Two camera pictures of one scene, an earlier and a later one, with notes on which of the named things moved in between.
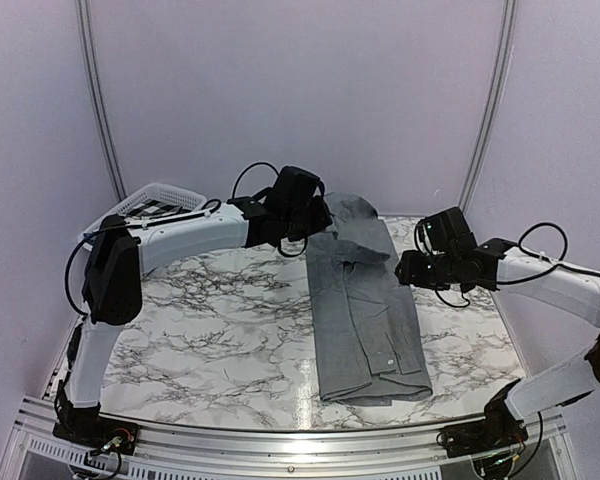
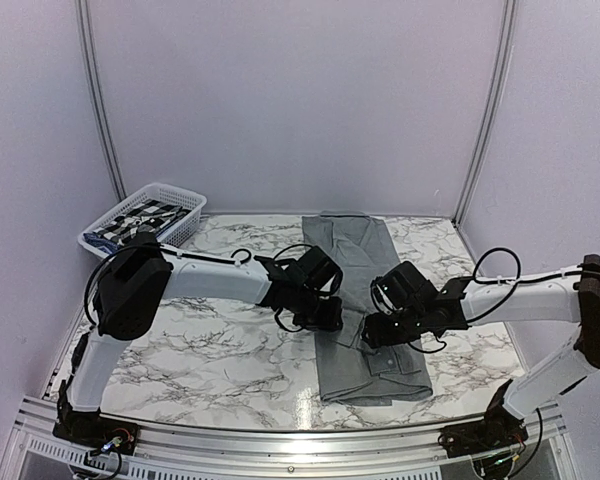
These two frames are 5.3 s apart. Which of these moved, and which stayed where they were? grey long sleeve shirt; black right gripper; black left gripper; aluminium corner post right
Moved: black right gripper; black left gripper
Stayed: aluminium corner post right; grey long sleeve shirt
